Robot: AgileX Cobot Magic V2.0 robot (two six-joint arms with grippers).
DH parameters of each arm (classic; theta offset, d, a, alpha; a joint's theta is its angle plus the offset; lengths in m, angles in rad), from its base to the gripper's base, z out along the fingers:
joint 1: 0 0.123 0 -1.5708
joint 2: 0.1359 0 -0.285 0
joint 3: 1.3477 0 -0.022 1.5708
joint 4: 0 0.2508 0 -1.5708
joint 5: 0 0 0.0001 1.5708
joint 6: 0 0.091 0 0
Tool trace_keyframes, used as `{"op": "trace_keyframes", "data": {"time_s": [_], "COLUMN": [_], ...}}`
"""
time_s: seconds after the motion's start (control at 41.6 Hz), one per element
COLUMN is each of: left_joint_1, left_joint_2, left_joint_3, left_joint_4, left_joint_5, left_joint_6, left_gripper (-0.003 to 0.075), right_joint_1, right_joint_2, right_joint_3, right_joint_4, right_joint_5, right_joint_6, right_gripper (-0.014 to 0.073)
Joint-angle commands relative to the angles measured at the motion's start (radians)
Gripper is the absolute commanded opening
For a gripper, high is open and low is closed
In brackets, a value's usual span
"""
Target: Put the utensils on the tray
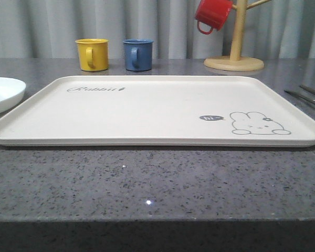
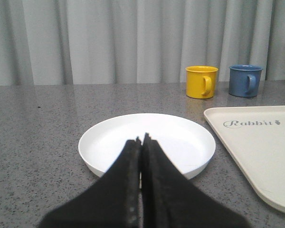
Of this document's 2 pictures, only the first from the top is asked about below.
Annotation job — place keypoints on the white round plate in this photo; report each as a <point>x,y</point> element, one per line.
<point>11,92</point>

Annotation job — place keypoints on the silver metal chopstick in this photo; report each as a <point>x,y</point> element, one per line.
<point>308,89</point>

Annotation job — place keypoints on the silver metal fork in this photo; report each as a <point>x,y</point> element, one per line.
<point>298,95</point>

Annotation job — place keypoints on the cream rabbit serving tray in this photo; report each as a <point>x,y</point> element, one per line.
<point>157,110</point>

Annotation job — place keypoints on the blue mug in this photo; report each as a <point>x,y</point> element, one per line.
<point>138,54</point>

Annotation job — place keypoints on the yellow mug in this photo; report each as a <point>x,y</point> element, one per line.
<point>93,54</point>

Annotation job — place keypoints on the wooden mug tree stand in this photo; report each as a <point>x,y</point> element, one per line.
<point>235,61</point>

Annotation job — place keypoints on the red mug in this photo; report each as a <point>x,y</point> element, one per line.
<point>212,13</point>

